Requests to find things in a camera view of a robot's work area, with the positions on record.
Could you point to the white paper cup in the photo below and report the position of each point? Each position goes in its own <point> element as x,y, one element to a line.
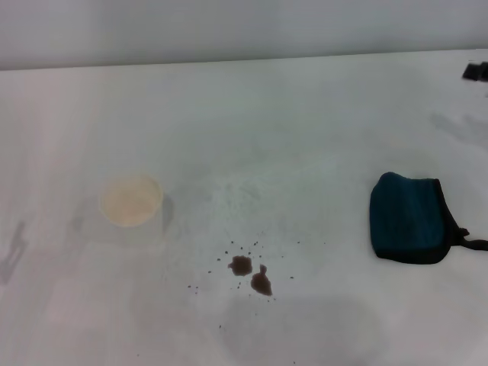
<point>129,202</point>

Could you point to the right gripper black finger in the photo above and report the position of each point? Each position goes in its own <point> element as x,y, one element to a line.
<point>471,71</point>
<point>484,71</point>

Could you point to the blue rag with black trim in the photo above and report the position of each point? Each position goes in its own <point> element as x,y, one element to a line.
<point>404,217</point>

